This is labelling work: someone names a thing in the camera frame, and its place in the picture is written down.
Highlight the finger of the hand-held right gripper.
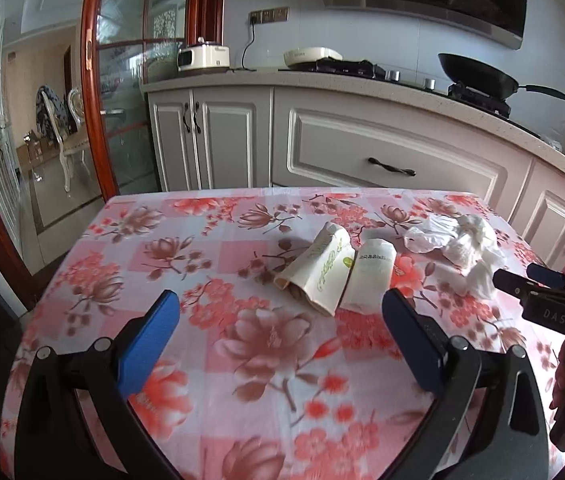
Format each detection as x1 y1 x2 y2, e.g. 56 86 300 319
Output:
493 269 565 302
526 263 565 291

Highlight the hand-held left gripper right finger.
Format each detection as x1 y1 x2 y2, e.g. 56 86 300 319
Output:
381 287 550 480

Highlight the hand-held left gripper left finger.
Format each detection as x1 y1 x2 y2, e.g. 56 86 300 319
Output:
12 289 183 480

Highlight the white tissue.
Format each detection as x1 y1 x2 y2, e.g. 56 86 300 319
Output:
435 214 508 302

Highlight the white printed paper packet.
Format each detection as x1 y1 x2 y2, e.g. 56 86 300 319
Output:
338 239 397 313

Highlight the cream green print paper packet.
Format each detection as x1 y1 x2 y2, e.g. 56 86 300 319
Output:
273 222 354 317

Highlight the crumpled clear plastic wrapper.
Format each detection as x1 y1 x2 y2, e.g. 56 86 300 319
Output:
403 215 460 255

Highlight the pink floral tablecloth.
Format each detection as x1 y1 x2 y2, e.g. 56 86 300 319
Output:
0 187 565 480

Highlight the black wok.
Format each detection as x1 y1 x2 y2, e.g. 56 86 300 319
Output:
437 52 565 104

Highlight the white kitchen base cabinet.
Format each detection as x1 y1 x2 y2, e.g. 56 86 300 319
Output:
141 70 565 281

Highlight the white dining chair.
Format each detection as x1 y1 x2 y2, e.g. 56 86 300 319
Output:
37 85 90 192

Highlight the cardboard box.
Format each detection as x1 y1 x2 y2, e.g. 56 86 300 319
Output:
16 130 56 163

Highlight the wooden framed glass sliding door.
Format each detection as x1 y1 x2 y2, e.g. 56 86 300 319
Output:
0 0 226 311

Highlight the dark patterned garment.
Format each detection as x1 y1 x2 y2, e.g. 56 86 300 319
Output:
36 86 68 133

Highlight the black gas stove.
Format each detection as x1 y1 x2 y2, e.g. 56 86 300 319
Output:
282 57 538 133

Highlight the cream rice cooker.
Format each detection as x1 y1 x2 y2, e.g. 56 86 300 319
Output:
177 37 232 72

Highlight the white electric griddle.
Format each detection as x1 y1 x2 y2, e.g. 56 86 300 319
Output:
282 46 343 68

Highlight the black drawer handle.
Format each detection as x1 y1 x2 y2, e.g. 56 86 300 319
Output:
368 157 416 177

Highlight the black power cable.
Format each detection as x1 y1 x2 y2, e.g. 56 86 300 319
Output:
240 20 259 70

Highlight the wall power outlet strip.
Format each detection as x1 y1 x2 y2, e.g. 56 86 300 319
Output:
250 6 289 25

